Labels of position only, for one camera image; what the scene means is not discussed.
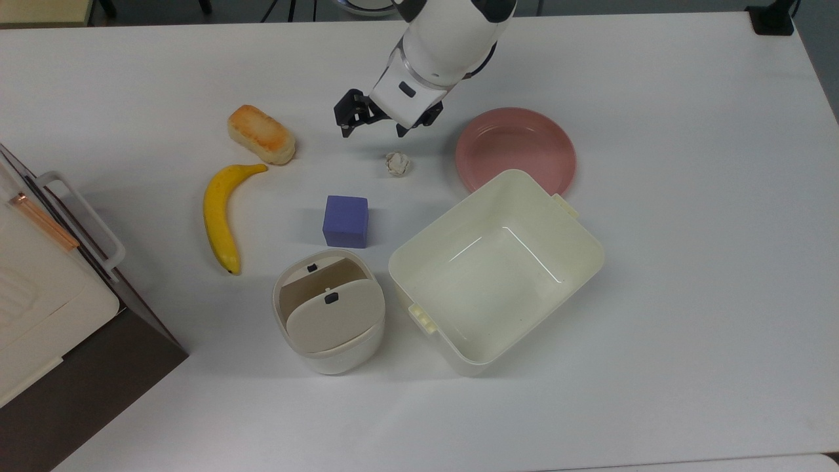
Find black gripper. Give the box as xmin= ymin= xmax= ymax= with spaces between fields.
xmin=334 ymin=88 xmax=444 ymax=139

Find cream trash can with lid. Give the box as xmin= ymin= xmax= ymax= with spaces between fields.
xmin=273 ymin=248 xmax=387 ymax=376

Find purple cube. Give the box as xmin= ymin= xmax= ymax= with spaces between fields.
xmin=322 ymin=195 xmax=370 ymax=250

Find toasted bread loaf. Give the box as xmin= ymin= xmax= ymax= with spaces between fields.
xmin=227 ymin=104 xmax=297 ymax=167

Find pink plate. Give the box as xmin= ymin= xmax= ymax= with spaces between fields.
xmin=456 ymin=107 xmax=578 ymax=198

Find yellow banana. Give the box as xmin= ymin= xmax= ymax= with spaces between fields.
xmin=203 ymin=163 xmax=269 ymax=276

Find cream rectangular plastic bin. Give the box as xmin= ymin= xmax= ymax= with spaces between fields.
xmin=388 ymin=169 xmax=606 ymax=378

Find orange tape strip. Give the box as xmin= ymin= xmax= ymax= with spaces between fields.
xmin=13 ymin=193 xmax=81 ymax=254

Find beige desk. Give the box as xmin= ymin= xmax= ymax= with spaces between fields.
xmin=0 ymin=0 xmax=94 ymax=29

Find black table clamp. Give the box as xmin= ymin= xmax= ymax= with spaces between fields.
xmin=746 ymin=5 xmax=798 ymax=37

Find white appliance with handle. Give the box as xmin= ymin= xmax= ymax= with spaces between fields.
xmin=0 ymin=143 xmax=190 ymax=472

